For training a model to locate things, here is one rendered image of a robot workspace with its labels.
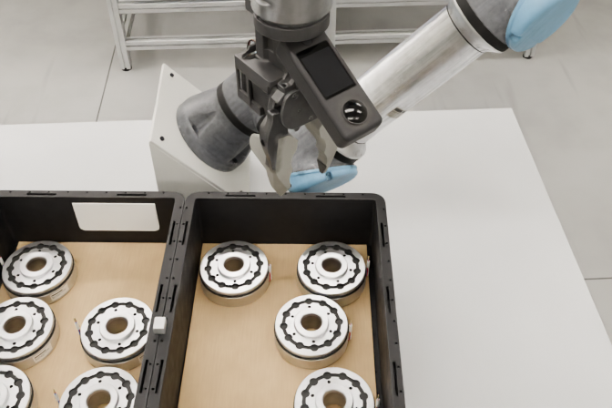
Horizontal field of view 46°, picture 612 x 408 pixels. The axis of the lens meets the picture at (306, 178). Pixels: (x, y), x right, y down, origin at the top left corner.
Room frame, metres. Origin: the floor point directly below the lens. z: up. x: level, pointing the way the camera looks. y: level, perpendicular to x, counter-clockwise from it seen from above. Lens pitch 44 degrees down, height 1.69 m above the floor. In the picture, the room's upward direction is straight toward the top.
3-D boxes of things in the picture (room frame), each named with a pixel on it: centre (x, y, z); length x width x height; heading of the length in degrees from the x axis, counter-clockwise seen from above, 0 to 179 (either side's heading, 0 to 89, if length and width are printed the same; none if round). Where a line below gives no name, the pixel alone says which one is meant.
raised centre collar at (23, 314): (0.57, 0.40, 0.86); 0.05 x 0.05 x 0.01
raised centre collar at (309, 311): (0.58, -0.01, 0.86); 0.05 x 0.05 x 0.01
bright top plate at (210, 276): (0.68, 0.11, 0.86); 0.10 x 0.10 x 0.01
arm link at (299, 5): (0.58, 0.02, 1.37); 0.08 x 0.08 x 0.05
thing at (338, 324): (0.58, -0.01, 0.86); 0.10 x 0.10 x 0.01
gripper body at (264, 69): (0.59, 0.02, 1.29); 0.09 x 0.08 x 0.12; 38
